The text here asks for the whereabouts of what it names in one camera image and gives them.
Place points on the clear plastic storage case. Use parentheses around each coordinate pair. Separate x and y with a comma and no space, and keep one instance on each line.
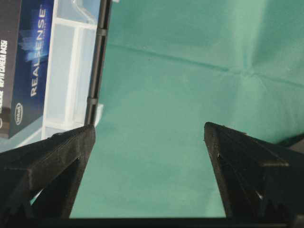
(70,60)

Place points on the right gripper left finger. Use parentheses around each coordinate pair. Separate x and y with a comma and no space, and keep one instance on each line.
(42,179)

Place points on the black frame rail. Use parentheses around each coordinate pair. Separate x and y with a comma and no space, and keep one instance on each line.
(98,61)

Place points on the right black camera box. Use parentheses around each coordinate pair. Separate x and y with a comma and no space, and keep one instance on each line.
(25,31)

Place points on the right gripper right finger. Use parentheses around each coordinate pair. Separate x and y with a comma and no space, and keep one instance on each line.
(255,178)

